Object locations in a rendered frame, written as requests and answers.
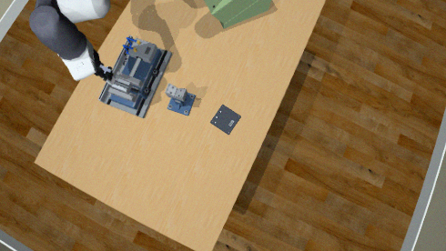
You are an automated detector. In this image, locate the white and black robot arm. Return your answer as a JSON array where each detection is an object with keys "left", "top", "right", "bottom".
[{"left": 29, "top": 0, "right": 111, "bottom": 81}]

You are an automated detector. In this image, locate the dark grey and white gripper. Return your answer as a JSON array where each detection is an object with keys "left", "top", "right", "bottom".
[{"left": 94, "top": 49, "right": 115, "bottom": 85}]

